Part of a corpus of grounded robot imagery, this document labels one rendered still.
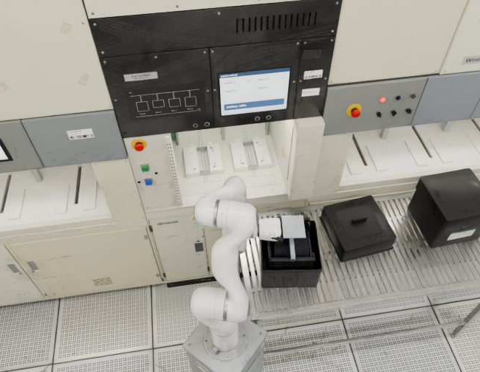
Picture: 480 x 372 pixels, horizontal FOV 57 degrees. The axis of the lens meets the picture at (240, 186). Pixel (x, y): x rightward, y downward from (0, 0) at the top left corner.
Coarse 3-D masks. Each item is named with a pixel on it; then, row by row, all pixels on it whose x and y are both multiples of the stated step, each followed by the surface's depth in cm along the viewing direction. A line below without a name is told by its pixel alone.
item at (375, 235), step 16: (336, 208) 233; (352, 208) 233; (368, 208) 233; (336, 224) 227; (352, 224) 227; (368, 224) 227; (384, 224) 227; (336, 240) 225; (352, 240) 221; (368, 240) 221; (384, 240) 221; (352, 256) 223
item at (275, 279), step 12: (312, 228) 225; (264, 240) 232; (312, 240) 226; (264, 252) 227; (264, 264) 223; (264, 276) 207; (276, 276) 207; (288, 276) 207; (300, 276) 207; (312, 276) 207
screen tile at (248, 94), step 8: (224, 80) 176; (232, 80) 176; (240, 80) 177; (224, 88) 179; (232, 88) 179; (248, 88) 180; (224, 96) 182; (232, 96) 182; (240, 96) 183; (248, 96) 184
